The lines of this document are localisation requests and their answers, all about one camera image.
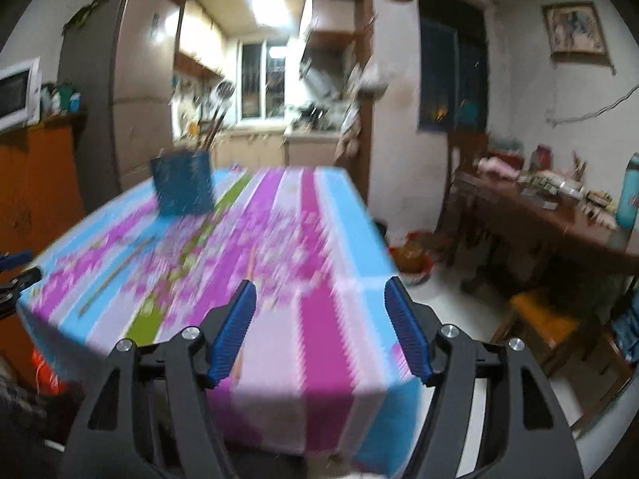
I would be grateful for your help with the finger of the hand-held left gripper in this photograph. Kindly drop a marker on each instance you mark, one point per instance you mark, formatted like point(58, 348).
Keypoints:
point(12, 259)
point(17, 284)

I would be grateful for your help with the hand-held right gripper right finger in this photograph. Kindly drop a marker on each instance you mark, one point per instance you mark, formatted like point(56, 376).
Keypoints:
point(407, 332)

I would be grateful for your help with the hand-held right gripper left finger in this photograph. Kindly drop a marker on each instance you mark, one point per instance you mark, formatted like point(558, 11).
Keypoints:
point(234, 332)

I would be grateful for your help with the blue perforated utensil holder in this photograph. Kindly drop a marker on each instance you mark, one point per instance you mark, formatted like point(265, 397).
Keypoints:
point(183, 184)

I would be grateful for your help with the red plastic basin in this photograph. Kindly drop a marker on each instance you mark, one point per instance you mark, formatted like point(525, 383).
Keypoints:
point(412, 259)

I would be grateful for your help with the orange wooden cabinet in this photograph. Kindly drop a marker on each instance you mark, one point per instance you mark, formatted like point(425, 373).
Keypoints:
point(40, 184)

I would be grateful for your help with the red plastic bag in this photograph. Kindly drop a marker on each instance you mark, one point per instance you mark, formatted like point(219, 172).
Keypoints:
point(47, 371)

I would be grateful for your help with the striped floral tablecloth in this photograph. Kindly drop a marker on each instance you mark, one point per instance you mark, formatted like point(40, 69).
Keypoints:
point(319, 259)

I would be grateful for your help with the wooden stool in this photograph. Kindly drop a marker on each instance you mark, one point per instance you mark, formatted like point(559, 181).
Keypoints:
point(549, 319)

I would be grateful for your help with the wooden chair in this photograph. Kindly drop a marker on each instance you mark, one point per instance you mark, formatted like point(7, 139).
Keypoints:
point(464, 184)

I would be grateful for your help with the white microwave oven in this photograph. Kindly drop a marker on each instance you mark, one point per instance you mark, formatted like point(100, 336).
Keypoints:
point(17, 95)

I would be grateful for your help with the blue lidded jar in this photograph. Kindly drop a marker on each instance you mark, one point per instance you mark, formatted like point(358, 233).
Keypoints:
point(75, 104)

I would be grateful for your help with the teal container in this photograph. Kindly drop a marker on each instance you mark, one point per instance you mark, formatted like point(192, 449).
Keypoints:
point(65, 100)

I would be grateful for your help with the dark wooden side table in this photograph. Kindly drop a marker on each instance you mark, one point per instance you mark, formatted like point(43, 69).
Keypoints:
point(539, 224)

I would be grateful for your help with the dark chopstick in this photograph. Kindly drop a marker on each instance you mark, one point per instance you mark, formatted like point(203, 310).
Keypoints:
point(208, 132)
point(219, 127)

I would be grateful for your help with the brown refrigerator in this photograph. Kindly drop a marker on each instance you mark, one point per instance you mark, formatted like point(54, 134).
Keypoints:
point(130, 90)

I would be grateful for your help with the hanging bags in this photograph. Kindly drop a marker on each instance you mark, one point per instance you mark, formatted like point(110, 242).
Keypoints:
point(349, 132)

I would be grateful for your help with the red lidded jar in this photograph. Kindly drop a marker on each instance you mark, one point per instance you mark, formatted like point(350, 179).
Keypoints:
point(543, 157)

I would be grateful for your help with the barred kitchen window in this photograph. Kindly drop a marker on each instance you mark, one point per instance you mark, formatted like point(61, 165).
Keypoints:
point(262, 82)

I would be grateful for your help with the white plastic bag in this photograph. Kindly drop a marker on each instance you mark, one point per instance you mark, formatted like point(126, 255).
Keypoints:
point(373, 77)

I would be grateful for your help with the blue water bottle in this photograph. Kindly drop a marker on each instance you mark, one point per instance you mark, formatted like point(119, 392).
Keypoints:
point(630, 192)

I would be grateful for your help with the range hood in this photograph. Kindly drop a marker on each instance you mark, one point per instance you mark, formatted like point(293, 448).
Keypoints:
point(319, 82)

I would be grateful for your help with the dark room window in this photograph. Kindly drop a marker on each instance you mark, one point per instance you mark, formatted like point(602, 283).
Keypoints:
point(452, 60)

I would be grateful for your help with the framed wall picture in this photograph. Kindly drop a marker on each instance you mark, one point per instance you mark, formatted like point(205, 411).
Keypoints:
point(574, 30)

